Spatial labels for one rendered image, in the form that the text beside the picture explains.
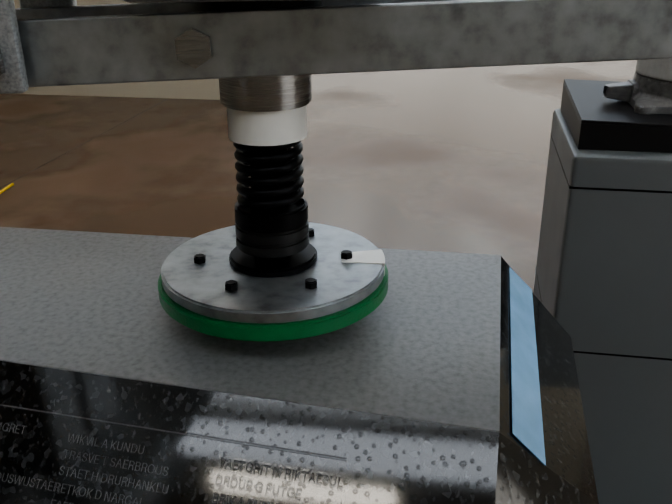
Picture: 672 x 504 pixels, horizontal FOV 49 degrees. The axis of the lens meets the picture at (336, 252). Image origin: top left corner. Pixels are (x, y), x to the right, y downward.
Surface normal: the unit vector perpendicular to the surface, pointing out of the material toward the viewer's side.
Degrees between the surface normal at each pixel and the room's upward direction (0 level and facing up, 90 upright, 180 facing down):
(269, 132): 90
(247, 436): 45
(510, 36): 90
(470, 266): 0
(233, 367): 0
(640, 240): 90
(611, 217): 90
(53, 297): 0
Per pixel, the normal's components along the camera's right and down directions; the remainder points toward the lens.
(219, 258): -0.01, -0.92
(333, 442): -0.18, -0.38
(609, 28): 0.04, 0.40
